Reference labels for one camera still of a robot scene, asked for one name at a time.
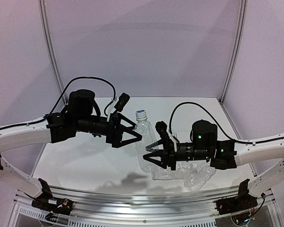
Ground black camera cable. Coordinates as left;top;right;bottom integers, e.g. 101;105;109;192
0;76;116;132
169;101;239;142

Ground aluminium front rail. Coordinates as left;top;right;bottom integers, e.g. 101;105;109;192
8;187;281;227

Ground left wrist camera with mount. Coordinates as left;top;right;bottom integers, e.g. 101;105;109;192
104;93;130;121

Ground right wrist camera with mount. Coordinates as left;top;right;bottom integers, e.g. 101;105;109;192
155;121;179;152

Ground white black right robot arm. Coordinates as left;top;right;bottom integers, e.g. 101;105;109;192
143;120;284;198

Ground clear plastic bottle uncapped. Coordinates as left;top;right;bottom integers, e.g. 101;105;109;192
183;164;216;192

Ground black left camera cable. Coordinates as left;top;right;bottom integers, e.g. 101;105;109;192
0;76;116;132

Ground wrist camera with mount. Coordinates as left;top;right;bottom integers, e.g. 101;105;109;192
155;121;179;152
104;93;130;121

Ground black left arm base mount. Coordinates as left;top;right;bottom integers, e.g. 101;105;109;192
31;178;74;222

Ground white blue bottle cap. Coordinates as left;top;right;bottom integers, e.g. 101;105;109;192
135;110;148;122

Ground clear plastic bottle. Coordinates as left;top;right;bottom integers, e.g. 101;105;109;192
183;164;216;192
151;162;195;181
133;119;178;180

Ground aluminium left corner post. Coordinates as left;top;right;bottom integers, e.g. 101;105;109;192
38;0;64;94

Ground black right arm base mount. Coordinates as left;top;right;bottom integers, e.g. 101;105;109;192
215;179;266;217

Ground black right camera cable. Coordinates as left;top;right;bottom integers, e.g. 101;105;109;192
169;101;239;142

